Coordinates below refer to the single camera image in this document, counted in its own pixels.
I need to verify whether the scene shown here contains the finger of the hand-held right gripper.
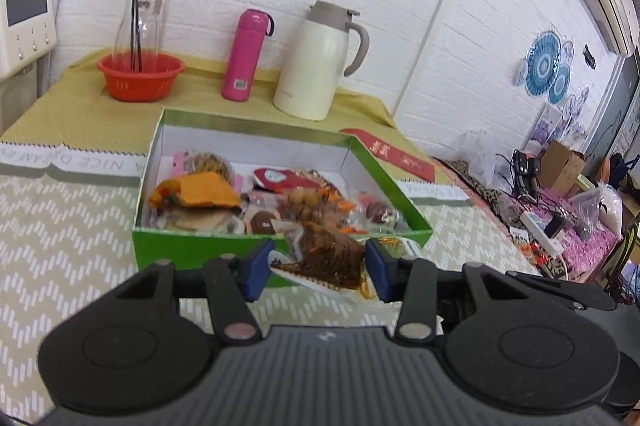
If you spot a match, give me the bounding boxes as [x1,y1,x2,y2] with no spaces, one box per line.
[506,271,617,311]

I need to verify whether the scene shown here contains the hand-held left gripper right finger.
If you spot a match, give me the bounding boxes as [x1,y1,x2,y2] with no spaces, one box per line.
[365,240,546,343]

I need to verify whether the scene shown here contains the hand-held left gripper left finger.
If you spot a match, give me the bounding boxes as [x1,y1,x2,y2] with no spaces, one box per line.
[114,240,276,344]

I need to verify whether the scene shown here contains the pile of snack packets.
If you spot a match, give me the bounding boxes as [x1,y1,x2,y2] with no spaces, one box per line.
[147,148,408,239]

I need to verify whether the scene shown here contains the clear packet brown dried snack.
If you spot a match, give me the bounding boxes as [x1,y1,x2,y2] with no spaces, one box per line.
[269,222,373,295]

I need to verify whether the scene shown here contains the green cardboard box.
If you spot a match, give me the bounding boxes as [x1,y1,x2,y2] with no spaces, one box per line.
[132,108,434,289]

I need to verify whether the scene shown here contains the orange-print clear snack packet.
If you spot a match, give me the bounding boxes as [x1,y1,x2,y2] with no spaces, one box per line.
[287,186,358,234]

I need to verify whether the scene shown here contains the large red nut packet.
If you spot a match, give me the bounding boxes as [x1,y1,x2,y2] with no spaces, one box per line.
[252,165,331,194]

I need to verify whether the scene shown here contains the pink floral cloth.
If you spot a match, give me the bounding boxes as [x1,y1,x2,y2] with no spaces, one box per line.
[520,201,626,281]

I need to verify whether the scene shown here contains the black power adapter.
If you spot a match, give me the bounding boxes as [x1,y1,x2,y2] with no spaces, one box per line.
[545,213,568,237]

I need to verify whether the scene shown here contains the white power strip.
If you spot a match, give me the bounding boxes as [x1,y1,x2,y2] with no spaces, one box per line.
[520,211,563,257]

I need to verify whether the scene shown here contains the white plastic bag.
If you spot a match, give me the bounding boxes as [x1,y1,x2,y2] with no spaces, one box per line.
[570,183,623,239]

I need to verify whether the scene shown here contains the flat orange snack packet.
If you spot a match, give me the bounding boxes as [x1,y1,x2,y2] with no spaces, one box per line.
[150,172,242,211]

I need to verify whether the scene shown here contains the red envelope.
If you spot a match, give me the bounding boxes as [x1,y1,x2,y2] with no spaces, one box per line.
[340,127,435,181]

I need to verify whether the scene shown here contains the clear plastic bag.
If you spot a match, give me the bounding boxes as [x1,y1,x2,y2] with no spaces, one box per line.
[452,128,501,177]

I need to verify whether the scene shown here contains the chevron patterned tablecloth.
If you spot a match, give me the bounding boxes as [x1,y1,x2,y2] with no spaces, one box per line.
[0,146,546,412]

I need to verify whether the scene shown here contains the cream thermal jug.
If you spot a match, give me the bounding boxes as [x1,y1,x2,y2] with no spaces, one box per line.
[273,0,371,121]

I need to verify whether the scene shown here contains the pink thermos bottle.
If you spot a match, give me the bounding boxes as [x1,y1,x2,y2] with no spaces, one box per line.
[221,8,276,102]

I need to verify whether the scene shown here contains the red plastic basket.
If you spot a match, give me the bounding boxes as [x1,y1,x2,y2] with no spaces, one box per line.
[97,52,186,102]

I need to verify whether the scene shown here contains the yellow cloth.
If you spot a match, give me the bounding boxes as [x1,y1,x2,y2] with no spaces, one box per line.
[0,48,436,181]

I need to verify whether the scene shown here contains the black straw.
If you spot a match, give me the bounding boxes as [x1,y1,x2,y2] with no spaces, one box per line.
[136,0,146,71]
[130,0,140,70]

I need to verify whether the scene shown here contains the glass carafe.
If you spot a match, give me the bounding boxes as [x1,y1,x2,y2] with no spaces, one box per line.
[114,0,166,66]

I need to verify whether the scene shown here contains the white air conditioner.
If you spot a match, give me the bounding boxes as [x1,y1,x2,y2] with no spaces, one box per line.
[580,0,638,59]

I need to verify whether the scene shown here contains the black charger with cables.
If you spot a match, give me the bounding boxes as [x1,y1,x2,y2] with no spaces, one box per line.
[512,150,543,197]

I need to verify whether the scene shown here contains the wall photo cards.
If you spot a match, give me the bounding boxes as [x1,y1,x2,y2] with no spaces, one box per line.
[530,103,591,144]

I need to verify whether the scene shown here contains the medium blue mandala wall sticker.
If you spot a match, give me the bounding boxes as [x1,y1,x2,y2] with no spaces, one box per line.
[547,64,572,105]

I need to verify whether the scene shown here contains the large blue mandala wall sticker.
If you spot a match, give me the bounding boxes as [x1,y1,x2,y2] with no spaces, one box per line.
[525,30,563,97]

